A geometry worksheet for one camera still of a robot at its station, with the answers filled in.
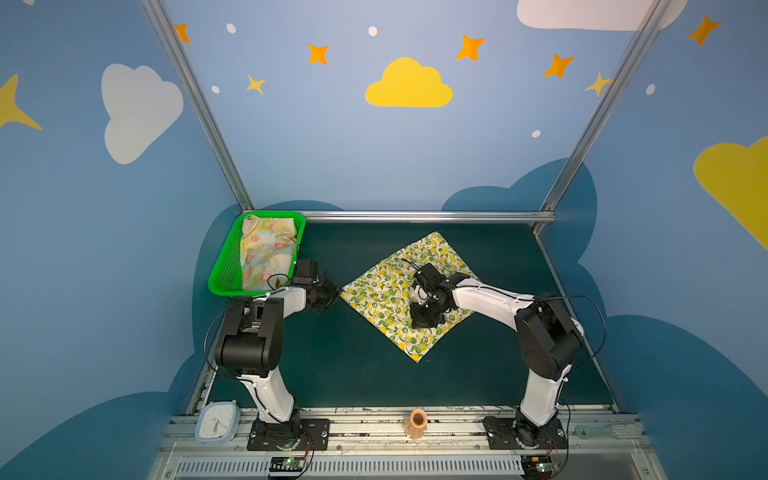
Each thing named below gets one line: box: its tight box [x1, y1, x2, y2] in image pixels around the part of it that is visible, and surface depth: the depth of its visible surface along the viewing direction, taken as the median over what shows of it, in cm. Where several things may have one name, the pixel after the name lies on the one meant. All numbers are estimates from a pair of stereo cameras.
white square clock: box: [195, 399, 241, 445], surface depth 75 cm
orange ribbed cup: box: [405, 408, 428, 440], surface depth 69 cm
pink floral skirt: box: [240, 214, 297, 291], surface depth 113 cm
